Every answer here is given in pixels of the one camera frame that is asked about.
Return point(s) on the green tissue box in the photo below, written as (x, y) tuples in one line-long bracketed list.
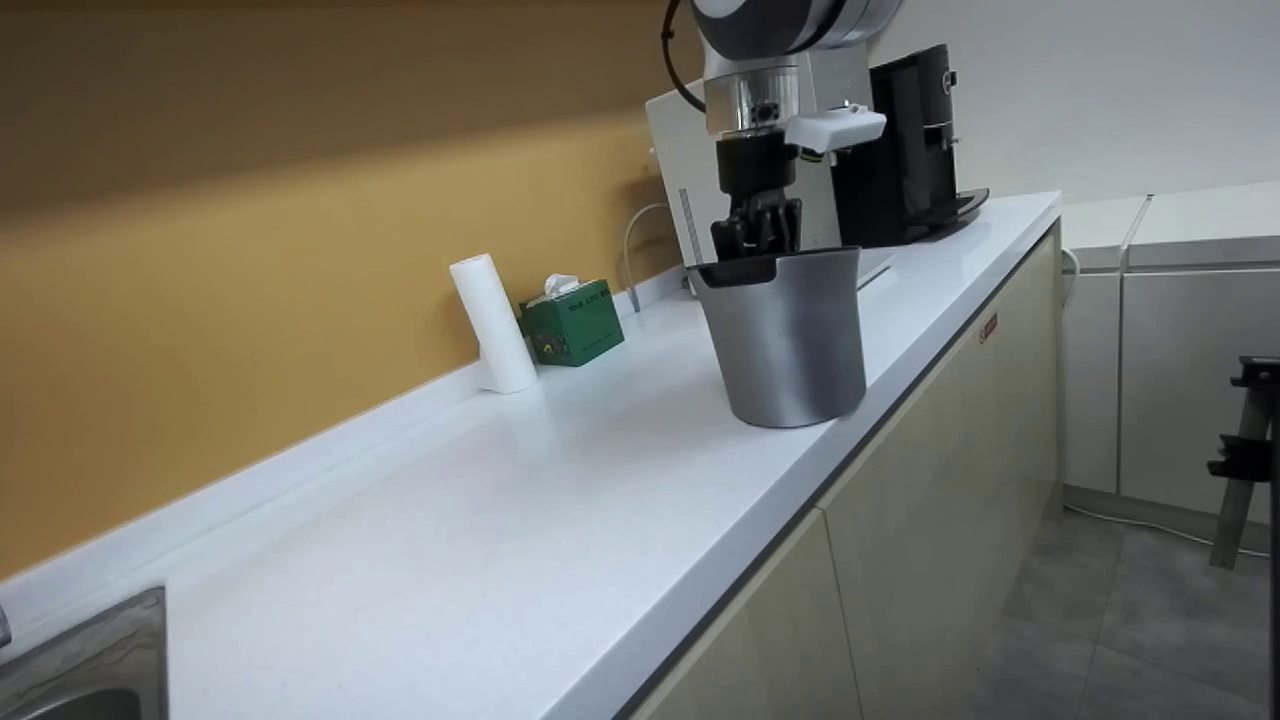
[(571, 324)]

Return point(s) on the white board against wall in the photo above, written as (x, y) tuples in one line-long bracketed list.
[(685, 151)]

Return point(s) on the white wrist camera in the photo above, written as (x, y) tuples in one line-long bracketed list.
[(833, 131)]

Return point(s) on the black coffee machine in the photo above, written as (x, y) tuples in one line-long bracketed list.
[(901, 185)]

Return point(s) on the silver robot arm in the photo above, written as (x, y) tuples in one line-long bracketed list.
[(781, 47)]

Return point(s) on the grey metal bin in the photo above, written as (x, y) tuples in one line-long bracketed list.
[(785, 335)]

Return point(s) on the beige base cabinets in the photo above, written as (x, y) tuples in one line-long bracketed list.
[(881, 596)]

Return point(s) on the white paper towel roll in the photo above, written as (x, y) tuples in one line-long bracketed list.
[(495, 324)]

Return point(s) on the white low cabinet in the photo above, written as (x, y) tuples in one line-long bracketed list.
[(1161, 302)]

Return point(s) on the steel sink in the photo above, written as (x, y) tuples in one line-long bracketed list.
[(110, 664)]

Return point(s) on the black tripod stand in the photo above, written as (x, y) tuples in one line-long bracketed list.
[(1246, 457)]

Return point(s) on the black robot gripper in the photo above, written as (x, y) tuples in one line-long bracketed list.
[(752, 174)]

